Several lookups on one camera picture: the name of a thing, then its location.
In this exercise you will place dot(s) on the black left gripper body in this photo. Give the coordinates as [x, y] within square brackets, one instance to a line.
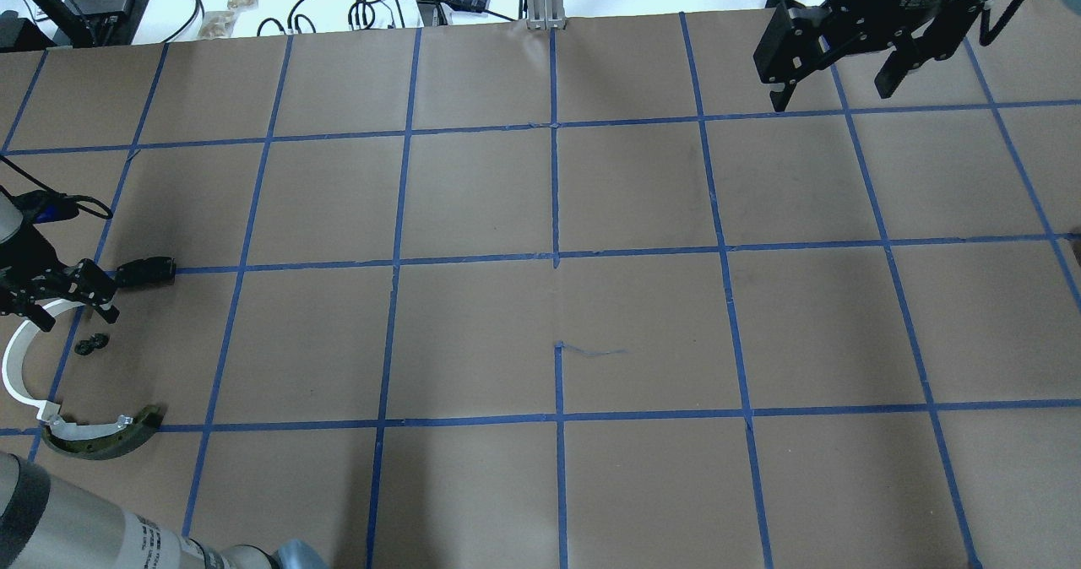
[19, 258]

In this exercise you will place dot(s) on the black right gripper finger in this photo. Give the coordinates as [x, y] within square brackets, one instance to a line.
[780, 94]
[905, 58]

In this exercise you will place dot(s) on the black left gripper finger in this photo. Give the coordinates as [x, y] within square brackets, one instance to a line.
[108, 312]
[41, 318]

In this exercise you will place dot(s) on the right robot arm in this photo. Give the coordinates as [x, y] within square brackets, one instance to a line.
[800, 40]

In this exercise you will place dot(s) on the olive green brake shoe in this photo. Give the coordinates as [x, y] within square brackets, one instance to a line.
[102, 442]

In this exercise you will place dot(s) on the white curved plastic arc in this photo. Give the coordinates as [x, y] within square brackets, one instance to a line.
[31, 357]

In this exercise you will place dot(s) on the small black flat part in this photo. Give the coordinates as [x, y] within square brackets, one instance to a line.
[146, 272]

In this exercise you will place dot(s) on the black device on stand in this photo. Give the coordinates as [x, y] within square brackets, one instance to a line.
[93, 23]

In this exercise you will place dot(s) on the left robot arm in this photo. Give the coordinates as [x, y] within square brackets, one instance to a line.
[48, 522]

